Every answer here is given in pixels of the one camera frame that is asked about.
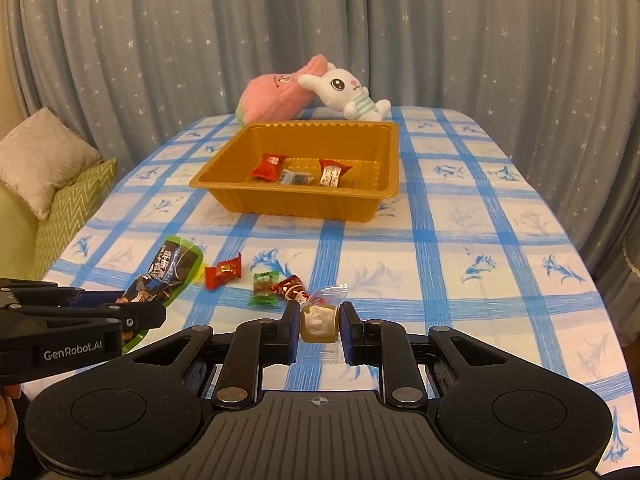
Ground pink plush toy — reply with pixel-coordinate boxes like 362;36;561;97
235;55;331;125

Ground red packet with gold label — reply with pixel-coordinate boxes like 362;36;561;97
318;158;352;188

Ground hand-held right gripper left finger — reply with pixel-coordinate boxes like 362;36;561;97
125;302;301;406

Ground blue star curtain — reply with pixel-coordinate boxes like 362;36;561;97
0;0;640;311

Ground beige pillow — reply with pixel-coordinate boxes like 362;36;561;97
0;106;103;221

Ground small bright red candy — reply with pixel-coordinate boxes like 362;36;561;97
204;252;243;290

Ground clear packet with dark contents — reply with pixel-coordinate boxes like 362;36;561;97
277;169;313;187

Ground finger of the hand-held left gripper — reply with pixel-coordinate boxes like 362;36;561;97
0;279;123;308
20;305;167;333

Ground person's left hand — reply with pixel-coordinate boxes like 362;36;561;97
0;386;22;461

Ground brown candy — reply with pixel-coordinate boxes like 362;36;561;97
299;284;351;345

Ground golden plastic tray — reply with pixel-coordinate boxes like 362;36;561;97
189;120;401;223

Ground large green snack packet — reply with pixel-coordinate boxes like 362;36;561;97
116;235;205;356

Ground small green candy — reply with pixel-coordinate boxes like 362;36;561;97
248;270;281;307

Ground dark red candy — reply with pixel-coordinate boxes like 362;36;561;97
270;275;312;306

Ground light green sofa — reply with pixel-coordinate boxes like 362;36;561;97
0;185;41;281

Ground blue checked tablecloth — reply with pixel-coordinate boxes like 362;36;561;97
20;106;638;480

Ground green chevron cushion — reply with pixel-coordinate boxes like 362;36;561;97
35;157;118;281

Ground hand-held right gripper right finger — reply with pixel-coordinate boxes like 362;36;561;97
340;302;511;408

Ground small plain red snack packet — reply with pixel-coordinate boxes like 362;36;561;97
250;152;285;182

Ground white rabbit plush toy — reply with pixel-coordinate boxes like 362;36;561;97
297;62;392;122

